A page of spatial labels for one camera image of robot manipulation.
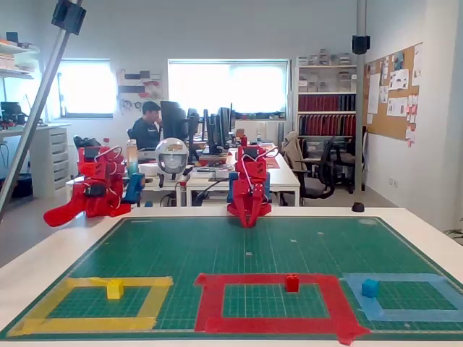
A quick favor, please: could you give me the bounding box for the blue toy brick cube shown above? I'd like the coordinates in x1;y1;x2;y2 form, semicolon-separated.
362;278;380;299

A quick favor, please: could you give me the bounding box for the yellow toy brick cube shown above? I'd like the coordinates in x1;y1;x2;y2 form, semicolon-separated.
106;278;125;300

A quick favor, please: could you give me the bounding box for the blue tape square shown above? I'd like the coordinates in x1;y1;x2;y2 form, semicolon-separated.
339;273;463;322

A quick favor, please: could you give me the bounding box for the black bag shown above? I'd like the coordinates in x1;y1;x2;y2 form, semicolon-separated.
73;135;103;150

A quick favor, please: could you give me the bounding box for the black machine on worktable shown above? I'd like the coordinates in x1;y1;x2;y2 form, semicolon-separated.
0;100;30;129

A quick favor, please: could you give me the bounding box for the large black monitor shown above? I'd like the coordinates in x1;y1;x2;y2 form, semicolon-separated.
160;100;189;145

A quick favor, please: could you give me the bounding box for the yellow tape square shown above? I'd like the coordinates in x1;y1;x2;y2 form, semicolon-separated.
6;275;174;337

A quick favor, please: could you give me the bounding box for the green cutting mat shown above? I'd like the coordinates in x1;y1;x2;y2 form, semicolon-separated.
1;215;463;341

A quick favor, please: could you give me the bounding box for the red leader arm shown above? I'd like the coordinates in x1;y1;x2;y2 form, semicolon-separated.
43;145;132;228

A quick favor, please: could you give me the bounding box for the black office chair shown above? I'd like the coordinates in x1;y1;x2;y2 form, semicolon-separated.
293;136;338;200
331;124;368;194

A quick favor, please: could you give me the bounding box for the black bin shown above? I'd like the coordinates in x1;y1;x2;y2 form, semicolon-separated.
10;173;34;199

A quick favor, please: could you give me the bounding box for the wall tool panel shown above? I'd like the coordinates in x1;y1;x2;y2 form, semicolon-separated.
116;68;164;113

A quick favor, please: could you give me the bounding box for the white shelf with binders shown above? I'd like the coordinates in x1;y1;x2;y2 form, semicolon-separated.
293;53;359;145

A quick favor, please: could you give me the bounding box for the slanted metal pole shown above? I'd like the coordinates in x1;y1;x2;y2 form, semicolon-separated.
0;0;83;222

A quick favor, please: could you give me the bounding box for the black clamp on slanted pole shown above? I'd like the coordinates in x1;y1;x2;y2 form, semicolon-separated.
51;0;88;36

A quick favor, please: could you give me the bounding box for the white drawer cabinet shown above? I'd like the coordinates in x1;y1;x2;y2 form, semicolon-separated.
29;124;70;199

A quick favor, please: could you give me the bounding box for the cork pin board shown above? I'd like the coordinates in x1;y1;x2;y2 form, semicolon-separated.
362;42;424;142

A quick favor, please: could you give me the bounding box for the seated person in dark shirt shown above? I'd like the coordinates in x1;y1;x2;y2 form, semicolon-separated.
127;100;163;151

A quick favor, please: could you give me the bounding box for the green plant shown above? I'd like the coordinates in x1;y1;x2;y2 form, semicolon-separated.
443;226;463;247

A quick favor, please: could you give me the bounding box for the black clamp on vertical pole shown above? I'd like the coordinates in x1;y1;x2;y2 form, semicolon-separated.
351;34;371;56

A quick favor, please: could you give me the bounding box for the orange and teal bottle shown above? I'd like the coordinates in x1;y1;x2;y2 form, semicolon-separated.
126;138;140;179

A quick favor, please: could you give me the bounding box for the red tape square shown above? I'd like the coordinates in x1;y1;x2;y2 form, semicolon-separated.
193;273;372;346

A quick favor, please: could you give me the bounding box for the white office desk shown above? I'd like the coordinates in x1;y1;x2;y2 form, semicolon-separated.
137;146;302;207

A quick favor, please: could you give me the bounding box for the beige jacket on chair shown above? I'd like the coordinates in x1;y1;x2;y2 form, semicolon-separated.
281;130;304;171

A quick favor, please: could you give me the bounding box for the small bright window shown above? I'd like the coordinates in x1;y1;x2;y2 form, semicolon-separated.
57;59;119;119

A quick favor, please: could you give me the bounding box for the white round container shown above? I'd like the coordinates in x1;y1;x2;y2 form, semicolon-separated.
138;162;161;179

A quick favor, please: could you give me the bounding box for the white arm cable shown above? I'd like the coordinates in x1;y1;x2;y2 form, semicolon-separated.
240;147;280;193

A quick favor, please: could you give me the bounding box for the white helmet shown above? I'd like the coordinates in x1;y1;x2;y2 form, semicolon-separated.
155;137;190;181

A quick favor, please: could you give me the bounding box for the vertical metal pole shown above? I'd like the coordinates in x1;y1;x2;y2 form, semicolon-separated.
355;0;368;193

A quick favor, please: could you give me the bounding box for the white wall shelf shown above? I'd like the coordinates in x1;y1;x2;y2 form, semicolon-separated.
0;31;41;80

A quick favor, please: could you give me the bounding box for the wide bright window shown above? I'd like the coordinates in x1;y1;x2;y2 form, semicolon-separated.
167;59;291;119

